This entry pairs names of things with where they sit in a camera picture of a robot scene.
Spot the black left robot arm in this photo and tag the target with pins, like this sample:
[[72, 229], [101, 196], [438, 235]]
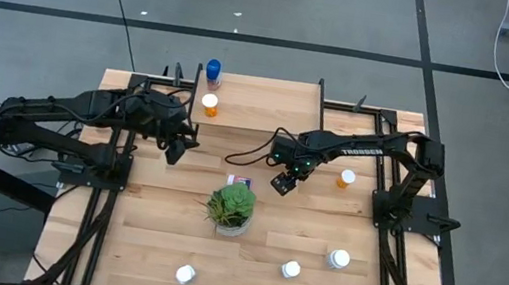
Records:
[[88, 105]]

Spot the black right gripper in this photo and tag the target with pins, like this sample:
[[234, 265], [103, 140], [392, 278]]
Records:
[[291, 153]]

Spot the orange pill bottle white cap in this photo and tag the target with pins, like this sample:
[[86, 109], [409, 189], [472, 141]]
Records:
[[210, 101], [347, 176]]

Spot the small white red blue card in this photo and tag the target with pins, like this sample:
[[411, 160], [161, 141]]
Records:
[[238, 181]]

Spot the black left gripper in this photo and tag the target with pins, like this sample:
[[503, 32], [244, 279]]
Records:
[[157, 115]]

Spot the black metal table frame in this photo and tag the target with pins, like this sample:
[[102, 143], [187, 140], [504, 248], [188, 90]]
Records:
[[340, 108]]

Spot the clear bottle with blue lid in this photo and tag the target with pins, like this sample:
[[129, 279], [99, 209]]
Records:
[[214, 70]]

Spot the black frame clamp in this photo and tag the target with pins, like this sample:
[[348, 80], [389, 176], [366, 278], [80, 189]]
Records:
[[359, 103], [178, 75]]

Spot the white medicine bottle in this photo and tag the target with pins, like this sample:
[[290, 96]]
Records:
[[340, 258], [185, 273], [291, 268]]

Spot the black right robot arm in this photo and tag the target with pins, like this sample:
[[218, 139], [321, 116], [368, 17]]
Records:
[[385, 144]]

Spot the succulent in triangle-patterned pot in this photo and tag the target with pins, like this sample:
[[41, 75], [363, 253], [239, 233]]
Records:
[[233, 202]]

